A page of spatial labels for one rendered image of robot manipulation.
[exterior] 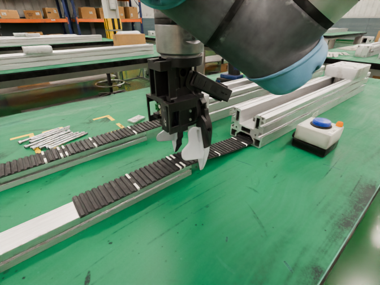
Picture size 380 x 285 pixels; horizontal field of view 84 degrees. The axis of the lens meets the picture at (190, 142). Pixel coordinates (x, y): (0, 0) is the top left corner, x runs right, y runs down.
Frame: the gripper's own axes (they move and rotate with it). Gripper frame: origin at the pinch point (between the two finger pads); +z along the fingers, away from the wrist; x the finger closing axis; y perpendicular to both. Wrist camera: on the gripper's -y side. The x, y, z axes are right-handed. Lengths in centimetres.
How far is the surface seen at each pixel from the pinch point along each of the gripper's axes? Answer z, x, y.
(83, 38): -1, -340, -74
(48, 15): -38, -958, -139
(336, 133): -2.1, 17.1, -29.9
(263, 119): -4.3, 4.3, -19.0
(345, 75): -6, 2, -76
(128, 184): 0.0, 0.4, 14.3
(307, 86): -5, -2, -55
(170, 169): -0.2, 1.7, 6.3
